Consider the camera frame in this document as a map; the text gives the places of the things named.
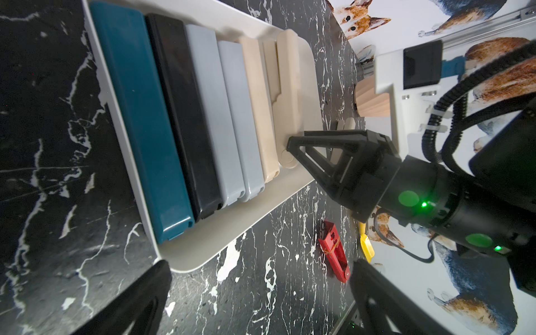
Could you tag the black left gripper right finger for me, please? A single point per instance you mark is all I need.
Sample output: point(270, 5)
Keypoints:
point(381, 304)

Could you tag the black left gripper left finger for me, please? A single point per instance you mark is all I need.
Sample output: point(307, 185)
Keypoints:
point(139, 309)

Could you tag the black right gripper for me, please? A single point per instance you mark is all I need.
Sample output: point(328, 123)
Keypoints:
point(370, 173)

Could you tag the beige pruning pliers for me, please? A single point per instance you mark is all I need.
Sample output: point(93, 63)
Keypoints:
point(282, 65)

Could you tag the light grey pruning pliers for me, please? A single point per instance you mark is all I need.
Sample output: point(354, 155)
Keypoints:
point(209, 75)

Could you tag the tan pruning pliers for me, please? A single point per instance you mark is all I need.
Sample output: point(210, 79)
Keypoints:
point(261, 106)

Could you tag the white plastic storage box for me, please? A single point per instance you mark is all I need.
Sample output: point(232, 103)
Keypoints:
point(201, 243)

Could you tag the black pruning pliers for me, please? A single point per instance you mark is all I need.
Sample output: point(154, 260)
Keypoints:
point(180, 88)

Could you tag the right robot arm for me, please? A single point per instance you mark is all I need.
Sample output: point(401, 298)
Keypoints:
point(489, 211)

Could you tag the potted green plant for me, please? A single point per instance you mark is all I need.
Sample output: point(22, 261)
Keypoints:
point(369, 103)

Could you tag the yellow plastic shovel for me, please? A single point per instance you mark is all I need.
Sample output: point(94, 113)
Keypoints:
point(365, 242)

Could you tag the red tool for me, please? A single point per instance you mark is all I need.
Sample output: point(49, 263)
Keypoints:
point(332, 247)

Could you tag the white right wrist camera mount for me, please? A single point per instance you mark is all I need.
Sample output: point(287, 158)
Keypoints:
point(411, 79)

